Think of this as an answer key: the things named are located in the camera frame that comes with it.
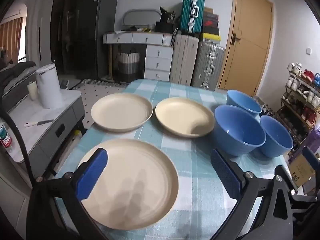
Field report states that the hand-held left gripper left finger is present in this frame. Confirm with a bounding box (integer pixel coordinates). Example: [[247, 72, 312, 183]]
[[27, 147, 110, 240]]

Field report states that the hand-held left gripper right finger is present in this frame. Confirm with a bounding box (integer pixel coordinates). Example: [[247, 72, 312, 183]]
[[210, 149, 297, 240]]

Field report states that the cardboard box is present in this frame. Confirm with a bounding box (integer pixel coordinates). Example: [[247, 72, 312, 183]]
[[289, 154, 317, 188]]

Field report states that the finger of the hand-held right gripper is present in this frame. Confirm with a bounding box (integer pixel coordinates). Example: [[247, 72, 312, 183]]
[[287, 189, 320, 230], [302, 146, 320, 172]]

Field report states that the wooden door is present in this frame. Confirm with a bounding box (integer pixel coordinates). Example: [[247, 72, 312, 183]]
[[217, 0, 274, 97]]

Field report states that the grey sofa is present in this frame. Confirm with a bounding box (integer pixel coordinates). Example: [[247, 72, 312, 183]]
[[0, 61, 38, 113]]

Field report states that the white drawer dresser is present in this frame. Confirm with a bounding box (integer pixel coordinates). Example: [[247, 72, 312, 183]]
[[103, 31, 175, 82]]

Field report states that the white tall cabinet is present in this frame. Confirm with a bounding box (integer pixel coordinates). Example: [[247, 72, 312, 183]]
[[25, 0, 60, 65]]

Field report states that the yellow and black box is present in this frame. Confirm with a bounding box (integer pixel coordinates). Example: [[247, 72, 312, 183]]
[[200, 33, 222, 43]]

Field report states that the grey framed mirror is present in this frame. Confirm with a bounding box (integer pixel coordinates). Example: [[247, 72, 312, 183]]
[[122, 9, 162, 28]]

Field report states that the teal suitcase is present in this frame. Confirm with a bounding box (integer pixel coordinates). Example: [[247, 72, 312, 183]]
[[180, 0, 205, 35]]

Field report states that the silver suitcase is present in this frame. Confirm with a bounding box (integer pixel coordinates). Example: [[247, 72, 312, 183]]
[[191, 41, 225, 90]]

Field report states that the teal checked tablecloth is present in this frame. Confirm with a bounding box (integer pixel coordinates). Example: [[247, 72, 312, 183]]
[[54, 79, 293, 240]]

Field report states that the white-handled knife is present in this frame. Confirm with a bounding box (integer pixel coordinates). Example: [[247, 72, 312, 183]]
[[24, 119, 55, 128]]

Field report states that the black and white striped rug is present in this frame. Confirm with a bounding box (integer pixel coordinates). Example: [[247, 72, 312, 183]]
[[81, 79, 130, 88]]

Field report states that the purple bag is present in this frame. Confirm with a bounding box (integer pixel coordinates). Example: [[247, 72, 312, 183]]
[[304, 127, 320, 155]]

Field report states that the beige low cabinet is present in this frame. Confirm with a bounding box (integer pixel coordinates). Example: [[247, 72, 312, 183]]
[[0, 145, 34, 233]]

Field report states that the black cable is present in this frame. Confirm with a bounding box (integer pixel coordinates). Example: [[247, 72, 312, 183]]
[[0, 85, 35, 188]]

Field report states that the orange curtain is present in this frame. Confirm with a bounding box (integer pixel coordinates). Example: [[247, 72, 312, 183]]
[[0, 19, 27, 63]]

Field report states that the cream round plate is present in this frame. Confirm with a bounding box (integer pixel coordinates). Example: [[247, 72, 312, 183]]
[[77, 139, 179, 230], [90, 92, 153, 132], [155, 97, 216, 138]]

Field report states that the black box with red print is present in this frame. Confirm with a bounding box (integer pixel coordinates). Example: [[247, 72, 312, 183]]
[[202, 14, 220, 28]]

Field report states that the grey marble-top side cabinet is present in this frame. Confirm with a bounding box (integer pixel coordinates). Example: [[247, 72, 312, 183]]
[[5, 89, 87, 178]]

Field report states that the woven laundry basket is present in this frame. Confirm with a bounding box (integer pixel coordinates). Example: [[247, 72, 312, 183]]
[[117, 51, 140, 82]]

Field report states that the wooden broom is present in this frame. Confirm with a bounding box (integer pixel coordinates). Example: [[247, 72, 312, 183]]
[[104, 44, 115, 82]]

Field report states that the clear bottle with red label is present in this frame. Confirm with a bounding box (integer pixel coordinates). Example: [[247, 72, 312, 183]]
[[0, 121, 15, 155]]

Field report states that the black refrigerator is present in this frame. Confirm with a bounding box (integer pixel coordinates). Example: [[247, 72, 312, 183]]
[[54, 0, 118, 80]]

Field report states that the beige suitcase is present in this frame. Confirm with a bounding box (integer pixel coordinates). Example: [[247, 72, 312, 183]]
[[170, 34, 200, 85]]

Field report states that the black desk organizer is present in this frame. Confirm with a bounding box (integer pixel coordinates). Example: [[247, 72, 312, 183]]
[[155, 6, 178, 33]]

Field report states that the cream cup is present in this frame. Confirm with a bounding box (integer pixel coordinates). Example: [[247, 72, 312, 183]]
[[27, 81, 38, 101]]

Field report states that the blue bowl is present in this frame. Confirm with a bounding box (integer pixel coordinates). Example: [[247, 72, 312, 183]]
[[259, 115, 294, 158], [226, 89, 263, 118], [214, 104, 267, 157]]

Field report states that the white electric kettle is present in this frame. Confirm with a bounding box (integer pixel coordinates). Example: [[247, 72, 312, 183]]
[[35, 64, 63, 109]]

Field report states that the metal shoe rack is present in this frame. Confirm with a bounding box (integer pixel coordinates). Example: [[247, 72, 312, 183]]
[[275, 62, 320, 150]]

